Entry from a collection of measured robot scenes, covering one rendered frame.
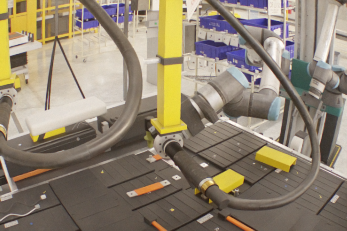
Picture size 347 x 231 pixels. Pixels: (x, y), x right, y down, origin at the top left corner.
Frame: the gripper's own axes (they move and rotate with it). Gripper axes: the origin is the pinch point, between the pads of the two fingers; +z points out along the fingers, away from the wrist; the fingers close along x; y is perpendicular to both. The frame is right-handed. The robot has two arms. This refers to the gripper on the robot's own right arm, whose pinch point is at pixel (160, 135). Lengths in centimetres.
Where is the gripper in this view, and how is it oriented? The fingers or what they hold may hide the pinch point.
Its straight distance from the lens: 104.8
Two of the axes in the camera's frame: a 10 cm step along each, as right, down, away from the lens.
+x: -4.4, -7.1, -5.5
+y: -4.2, -3.8, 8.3
